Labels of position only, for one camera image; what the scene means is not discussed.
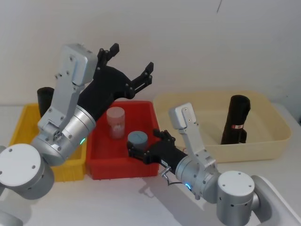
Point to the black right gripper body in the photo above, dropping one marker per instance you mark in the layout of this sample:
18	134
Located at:
164	153

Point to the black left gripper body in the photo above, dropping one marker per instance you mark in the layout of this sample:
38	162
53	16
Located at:
105	84

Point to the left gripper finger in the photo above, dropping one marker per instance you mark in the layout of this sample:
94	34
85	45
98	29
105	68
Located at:
105	56
143	78

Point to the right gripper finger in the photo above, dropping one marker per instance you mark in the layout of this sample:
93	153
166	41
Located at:
164	136
138	154

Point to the jar with grey cap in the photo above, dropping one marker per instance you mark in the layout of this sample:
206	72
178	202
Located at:
138	139

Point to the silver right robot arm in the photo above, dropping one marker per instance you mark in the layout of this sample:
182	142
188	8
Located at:
232	188

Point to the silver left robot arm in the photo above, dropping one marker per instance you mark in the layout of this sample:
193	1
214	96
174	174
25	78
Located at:
21	162

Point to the red plastic bin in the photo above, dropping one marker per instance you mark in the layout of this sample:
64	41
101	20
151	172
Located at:
141	115

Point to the clear plastic jar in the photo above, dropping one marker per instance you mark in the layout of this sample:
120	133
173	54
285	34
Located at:
115	122

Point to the cream plastic bin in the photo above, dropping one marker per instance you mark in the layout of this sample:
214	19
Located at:
211	113

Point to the plain black cylinder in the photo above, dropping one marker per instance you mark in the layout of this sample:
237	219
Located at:
45	99

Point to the yellow plastic bin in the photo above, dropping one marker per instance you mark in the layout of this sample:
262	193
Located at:
70	169

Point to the black bottle with red label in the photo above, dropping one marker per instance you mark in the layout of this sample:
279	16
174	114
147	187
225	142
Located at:
236	113

